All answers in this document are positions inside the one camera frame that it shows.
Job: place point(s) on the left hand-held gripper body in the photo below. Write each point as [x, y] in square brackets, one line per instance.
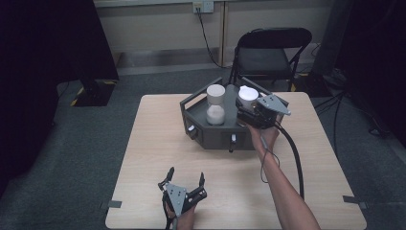
[178, 196]

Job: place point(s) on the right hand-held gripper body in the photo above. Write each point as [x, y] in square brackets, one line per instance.
[268, 110]

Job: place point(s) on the white jar with spout lid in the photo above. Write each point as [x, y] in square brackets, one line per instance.
[248, 95]

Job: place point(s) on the clear jar with beige lid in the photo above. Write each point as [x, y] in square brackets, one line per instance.
[215, 105]

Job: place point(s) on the dark grey corner rack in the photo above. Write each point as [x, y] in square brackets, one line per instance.
[223, 134]

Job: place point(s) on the person's left hand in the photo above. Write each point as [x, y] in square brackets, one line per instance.
[185, 220]

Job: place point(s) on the person's right hand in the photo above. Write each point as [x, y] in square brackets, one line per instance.
[266, 137]

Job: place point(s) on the black folding chair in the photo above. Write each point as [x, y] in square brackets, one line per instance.
[265, 59]

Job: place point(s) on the grey tape strip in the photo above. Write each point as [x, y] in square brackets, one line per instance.
[352, 200]
[113, 204]

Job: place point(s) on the black stand base yellow stripes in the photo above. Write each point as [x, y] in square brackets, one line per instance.
[94, 92]

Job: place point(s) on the dark curtain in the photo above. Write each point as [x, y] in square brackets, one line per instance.
[38, 64]
[376, 57]

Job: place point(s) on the white wall socket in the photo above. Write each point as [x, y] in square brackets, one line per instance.
[203, 6]

